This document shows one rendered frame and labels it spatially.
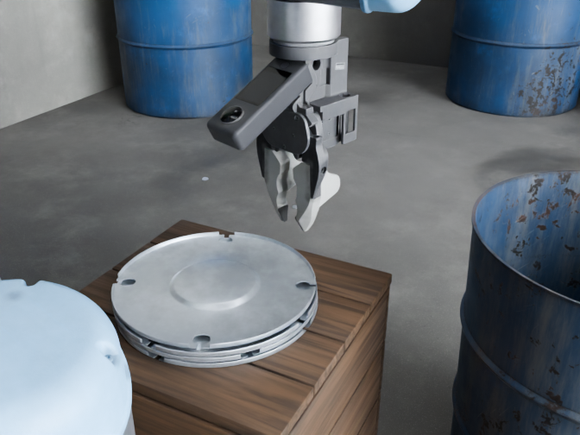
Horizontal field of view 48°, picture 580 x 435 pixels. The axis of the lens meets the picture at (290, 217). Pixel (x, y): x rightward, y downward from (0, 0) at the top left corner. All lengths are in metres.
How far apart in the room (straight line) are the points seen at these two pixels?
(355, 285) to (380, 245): 0.82
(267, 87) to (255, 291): 0.35
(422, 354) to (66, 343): 1.12
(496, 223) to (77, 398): 0.83
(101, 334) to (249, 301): 0.54
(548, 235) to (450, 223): 0.81
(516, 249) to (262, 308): 0.46
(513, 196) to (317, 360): 0.43
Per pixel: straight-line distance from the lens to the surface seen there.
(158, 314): 0.89
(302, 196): 0.71
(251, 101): 0.65
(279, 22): 0.66
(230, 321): 0.86
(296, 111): 0.68
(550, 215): 1.14
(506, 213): 1.08
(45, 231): 1.98
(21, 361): 0.36
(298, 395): 0.79
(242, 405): 0.78
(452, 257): 1.78
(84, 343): 0.37
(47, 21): 3.01
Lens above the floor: 0.89
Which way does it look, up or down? 28 degrees down
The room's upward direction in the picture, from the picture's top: straight up
